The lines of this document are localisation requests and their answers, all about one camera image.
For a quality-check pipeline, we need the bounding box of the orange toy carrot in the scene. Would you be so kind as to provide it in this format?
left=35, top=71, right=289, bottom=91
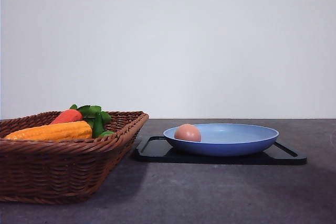
left=52, top=109, right=83, bottom=124

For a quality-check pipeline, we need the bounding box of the brown egg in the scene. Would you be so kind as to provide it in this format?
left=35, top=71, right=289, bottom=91
left=174, top=123, right=202, bottom=142

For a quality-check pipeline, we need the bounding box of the yellow toy corn cob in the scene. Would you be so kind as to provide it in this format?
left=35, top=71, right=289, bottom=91
left=5, top=121, right=92, bottom=140

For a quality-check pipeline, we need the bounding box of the blue plate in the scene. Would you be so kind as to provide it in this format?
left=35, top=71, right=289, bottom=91
left=163, top=123, right=279, bottom=157

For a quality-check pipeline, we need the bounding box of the green leafy toy vegetable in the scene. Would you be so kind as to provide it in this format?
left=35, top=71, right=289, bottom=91
left=70, top=104, right=114, bottom=137

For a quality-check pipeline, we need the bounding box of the black serving tray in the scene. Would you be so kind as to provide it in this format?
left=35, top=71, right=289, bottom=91
left=133, top=136, right=307, bottom=165

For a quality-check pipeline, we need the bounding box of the brown wicker basket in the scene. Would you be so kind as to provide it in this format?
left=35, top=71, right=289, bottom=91
left=0, top=111, right=149, bottom=205

